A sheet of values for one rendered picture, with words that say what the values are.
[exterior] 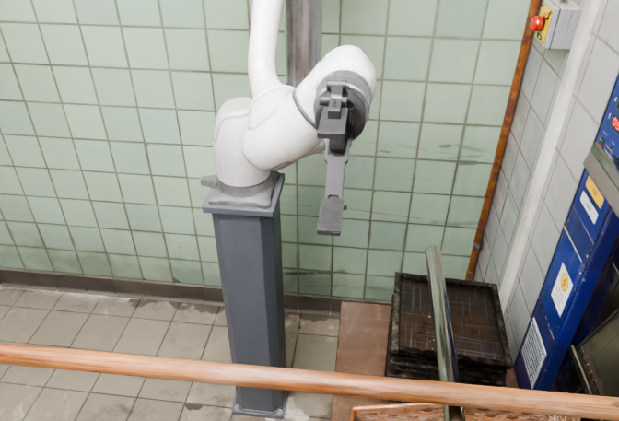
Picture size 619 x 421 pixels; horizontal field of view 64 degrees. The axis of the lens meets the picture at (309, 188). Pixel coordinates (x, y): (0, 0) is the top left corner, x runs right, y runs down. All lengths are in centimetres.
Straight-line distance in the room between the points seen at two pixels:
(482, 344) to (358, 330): 43
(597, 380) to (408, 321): 45
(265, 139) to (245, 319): 94
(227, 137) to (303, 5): 38
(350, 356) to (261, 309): 33
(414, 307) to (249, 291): 53
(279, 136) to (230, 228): 63
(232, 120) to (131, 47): 73
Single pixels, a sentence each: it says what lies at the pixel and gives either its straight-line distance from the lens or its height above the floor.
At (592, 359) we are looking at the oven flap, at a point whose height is 96.
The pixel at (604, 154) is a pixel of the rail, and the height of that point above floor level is 143.
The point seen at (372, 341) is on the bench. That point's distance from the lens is 161.
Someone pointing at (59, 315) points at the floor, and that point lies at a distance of 272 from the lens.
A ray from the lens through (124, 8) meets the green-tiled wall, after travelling 192.
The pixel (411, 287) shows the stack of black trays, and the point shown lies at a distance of 147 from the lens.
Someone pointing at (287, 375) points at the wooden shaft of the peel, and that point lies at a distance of 76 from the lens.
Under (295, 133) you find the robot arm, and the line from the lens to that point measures 87.
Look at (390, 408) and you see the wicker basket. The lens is 128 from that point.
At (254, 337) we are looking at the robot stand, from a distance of 178.
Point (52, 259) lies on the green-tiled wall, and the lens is 275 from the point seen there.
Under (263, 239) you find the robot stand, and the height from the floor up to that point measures 89.
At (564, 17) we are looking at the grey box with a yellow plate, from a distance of 144.
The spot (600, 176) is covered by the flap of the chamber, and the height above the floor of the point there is 141.
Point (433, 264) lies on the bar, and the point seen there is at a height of 117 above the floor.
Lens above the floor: 182
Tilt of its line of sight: 34 degrees down
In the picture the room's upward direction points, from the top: straight up
